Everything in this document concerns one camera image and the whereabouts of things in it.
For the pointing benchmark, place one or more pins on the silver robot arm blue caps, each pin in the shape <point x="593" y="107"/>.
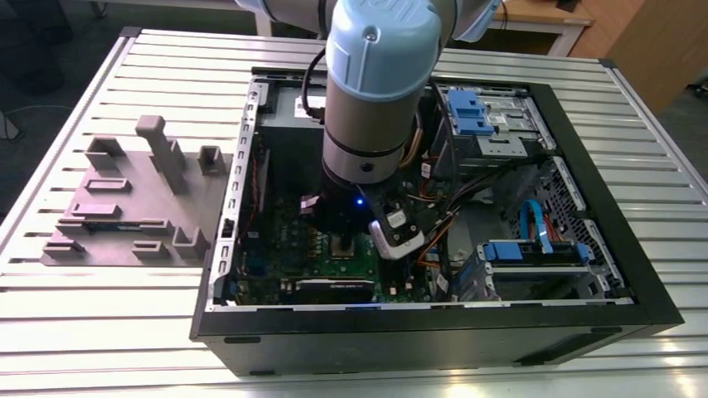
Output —
<point x="365" y="137"/>

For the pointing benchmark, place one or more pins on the CPU socket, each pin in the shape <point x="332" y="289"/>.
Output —
<point x="360" y="248"/>

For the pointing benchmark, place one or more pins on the grey power supply unit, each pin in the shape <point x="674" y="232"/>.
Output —
<point x="286" y="157"/>

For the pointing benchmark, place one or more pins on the green motherboard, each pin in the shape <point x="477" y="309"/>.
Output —
<point x="301" y="267"/>

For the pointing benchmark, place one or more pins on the black installed RAM stick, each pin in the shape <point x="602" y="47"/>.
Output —
<point x="404" y="271"/>

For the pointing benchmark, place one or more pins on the black graphics card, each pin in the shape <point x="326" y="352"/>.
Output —
<point x="332" y="290"/>

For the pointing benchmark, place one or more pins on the blue plastic drive clip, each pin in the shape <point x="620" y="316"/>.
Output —
<point x="466" y="103"/>
<point x="476" y="125"/>

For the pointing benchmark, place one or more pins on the silver drive cage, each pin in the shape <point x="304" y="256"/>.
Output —
<point x="497" y="149"/>

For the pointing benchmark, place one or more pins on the hard disk in blue carrier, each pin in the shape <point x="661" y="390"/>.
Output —
<point x="505" y="252"/>

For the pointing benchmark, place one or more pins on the black open PC case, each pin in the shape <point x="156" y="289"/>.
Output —
<point x="386" y="344"/>

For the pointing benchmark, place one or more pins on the grey plastic parts rack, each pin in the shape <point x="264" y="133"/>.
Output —
<point x="144" y="195"/>

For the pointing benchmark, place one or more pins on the silver disk bay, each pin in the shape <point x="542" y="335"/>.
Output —
<point x="541" y="270"/>

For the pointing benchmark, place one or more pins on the green RAM stick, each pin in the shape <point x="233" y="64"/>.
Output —
<point x="110" y="227"/>

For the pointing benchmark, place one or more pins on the wooden cabinet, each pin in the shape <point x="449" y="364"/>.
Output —
<point x="657" y="45"/>

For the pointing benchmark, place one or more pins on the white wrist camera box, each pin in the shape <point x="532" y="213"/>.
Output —
<point x="400" y="250"/>

